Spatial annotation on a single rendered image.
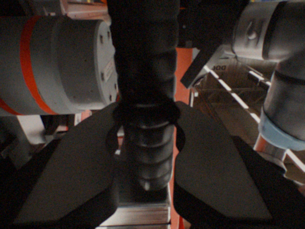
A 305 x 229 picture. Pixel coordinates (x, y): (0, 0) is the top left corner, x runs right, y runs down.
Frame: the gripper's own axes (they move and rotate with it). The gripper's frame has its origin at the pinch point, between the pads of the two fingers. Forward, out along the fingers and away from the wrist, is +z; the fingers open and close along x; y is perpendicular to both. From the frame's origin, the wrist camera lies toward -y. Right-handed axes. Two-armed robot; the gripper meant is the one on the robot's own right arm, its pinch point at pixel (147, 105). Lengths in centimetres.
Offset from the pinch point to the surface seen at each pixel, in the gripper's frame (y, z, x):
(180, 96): 27, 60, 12
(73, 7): -6, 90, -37
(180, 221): 258, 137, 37
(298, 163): 374, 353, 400
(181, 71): 16, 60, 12
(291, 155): 374, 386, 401
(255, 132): 672, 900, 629
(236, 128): 677, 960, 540
